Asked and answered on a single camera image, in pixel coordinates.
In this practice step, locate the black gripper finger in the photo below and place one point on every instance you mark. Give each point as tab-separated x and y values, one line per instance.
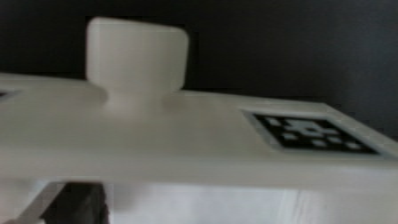
78	206

